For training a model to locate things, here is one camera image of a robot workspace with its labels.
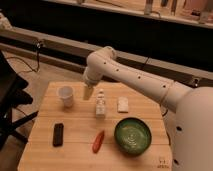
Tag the orange carrot toy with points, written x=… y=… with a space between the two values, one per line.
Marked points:
x=98 y=142

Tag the green ceramic bowl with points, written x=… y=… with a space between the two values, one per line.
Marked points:
x=132 y=136

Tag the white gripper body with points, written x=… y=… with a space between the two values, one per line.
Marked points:
x=91 y=77

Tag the white rectangular block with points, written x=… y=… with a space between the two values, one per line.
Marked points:
x=122 y=105

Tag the black rectangular remote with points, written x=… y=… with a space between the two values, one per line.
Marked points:
x=58 y=134

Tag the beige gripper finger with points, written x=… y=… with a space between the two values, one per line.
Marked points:
x=87 y=93

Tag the black chair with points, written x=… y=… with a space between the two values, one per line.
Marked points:
x=12 y=94

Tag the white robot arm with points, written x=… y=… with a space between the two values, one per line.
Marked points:
x=193 y=139

